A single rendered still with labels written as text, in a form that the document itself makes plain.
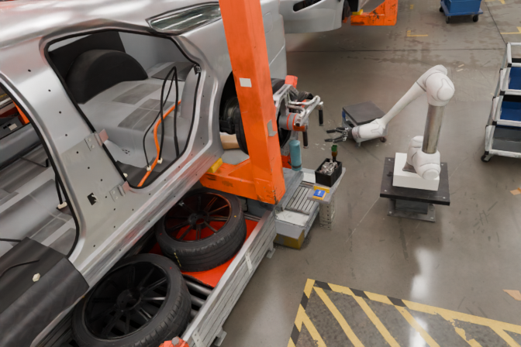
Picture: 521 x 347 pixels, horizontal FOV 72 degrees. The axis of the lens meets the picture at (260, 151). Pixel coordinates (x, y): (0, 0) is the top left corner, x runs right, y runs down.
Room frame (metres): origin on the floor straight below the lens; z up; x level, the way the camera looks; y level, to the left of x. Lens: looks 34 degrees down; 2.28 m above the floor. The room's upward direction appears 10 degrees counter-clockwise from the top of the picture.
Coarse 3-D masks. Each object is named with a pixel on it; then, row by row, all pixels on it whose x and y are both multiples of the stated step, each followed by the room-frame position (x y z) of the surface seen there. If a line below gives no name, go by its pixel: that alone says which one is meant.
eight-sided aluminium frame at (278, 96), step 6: (288, 84) 2.58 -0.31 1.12; (282, 90) 2.53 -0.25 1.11; (288, 90) 2.53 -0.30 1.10; (294, 90) 2.61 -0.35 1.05; (276, 96) 2.41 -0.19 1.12; (282, 96) 2.43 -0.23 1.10; (294, 96) 2.69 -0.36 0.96; (276, 102) 2.37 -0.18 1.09; (276, 114) 2.32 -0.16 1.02; (276, 120) 2.31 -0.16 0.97; (294, 132) 2.64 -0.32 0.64; (294, 138) 2.58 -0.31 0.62; (288, 144) 2.53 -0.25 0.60; (282, 150) 2.34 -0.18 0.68; (288, 150) 2.44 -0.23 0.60
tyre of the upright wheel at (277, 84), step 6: (276, 78) 2.64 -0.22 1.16; (276, 84) 2.54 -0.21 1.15; (282, 84) 2.63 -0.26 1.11; (276, 90) 2.53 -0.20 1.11; (240, 114) 2.40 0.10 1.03; (240, 120) 2.37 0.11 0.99; (240, 126) 2.36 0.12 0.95; (240, 132) 2.35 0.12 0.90; (240, 138) 2.36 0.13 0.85; (288, 138) 2.63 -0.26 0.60; (240, 144) 2.37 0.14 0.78; (246, 144) 2.34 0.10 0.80; (246, 150) 2.39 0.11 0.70
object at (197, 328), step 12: (264, 216) 1.94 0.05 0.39; (264, 228) 1.87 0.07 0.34; (252, 240) 1.73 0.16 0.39; (240, 252) 1.64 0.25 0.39; (252, 252) 1.69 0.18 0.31; (240, 264) 1.57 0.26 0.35; (228, 276) 1.47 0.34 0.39; (216, 288) 1.39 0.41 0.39; (228, 288) 1.43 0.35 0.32; (216, 300) 1.33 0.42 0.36; (204, 312) 1.24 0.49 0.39; (216, 312) 1.30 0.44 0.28; (192, 324) 1.18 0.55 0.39; (204, 324) 1.21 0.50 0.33; (192, 336) 1.12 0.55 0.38
